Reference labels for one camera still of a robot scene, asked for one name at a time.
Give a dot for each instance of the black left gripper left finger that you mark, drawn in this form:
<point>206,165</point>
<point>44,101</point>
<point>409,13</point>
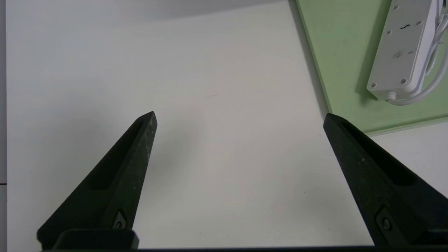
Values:
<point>115,182</point>

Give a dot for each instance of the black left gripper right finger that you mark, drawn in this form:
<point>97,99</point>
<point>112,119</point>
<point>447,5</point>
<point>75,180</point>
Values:
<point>381,185</point>

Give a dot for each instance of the light green plastic tray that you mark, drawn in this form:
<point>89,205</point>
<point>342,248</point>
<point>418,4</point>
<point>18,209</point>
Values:
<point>336,52</point>

